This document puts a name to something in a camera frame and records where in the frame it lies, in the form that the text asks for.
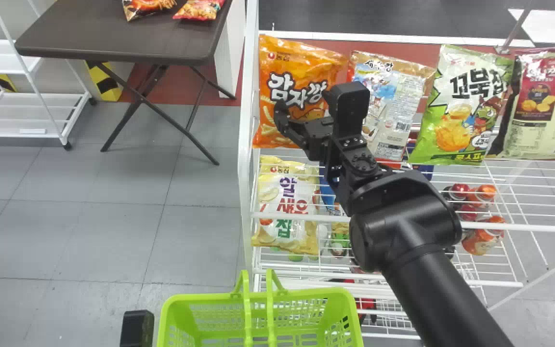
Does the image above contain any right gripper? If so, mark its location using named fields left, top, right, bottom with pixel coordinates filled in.
left=273, top=99, right=337, bottom=161

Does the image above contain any orange snack packet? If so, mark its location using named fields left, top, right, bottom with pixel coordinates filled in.
left=122, top=0, right=178, bottom=23
left=252, top=34, right=348, bottom=149

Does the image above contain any yellow white snack packet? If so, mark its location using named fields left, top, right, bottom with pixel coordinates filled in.
left=251, top=155, right=322, bottom=255

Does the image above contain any white blue snack packet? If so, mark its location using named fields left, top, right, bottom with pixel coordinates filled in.
left=347, top=50, right=436, bottom=162

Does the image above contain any red snack packet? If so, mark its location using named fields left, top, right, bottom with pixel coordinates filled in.
left=172, top=0, right=226, bottom=21

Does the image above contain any green snack packet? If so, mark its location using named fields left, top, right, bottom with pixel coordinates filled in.
left=408, top=44, right=515, bottom=166

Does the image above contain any red bottle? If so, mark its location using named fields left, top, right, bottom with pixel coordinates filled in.
left=444, top=183, right=471, bottom=203

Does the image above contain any green basket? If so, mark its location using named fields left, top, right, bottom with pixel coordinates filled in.
left=156, top=268, right=365, bottom=347

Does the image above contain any dark side table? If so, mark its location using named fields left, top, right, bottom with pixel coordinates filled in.
left=14, top=0, right=238, bottom=166

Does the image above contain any orange bottle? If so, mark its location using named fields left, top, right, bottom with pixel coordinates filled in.
left=470, top=184, right=498, bottom=208
left=461, top=215, right=506, bottom=256

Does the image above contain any cream snack packet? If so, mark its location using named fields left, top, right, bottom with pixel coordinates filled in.
left=487, top=45, right=555, bottom=161

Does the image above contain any white shelf trolley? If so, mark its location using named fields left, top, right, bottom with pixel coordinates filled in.
left=0, top=0, right=97, bottom=151

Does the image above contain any white wire rack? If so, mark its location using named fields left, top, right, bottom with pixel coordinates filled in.
left=237, top=0, right=555, bottom=341

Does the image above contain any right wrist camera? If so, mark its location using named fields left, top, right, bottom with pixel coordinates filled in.
left=324, top=81, right=371, bottom=143

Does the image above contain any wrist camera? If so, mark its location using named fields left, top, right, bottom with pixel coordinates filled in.
left=324, top=81, right=371, bottom=143
left=119, top=310, right=155, bottom=347

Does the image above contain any yellow black striped post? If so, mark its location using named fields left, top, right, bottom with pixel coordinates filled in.
left=84, top=60, right=124, bottom=102

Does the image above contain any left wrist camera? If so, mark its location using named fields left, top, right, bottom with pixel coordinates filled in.
left=119, top=310, right=155, bottom=347

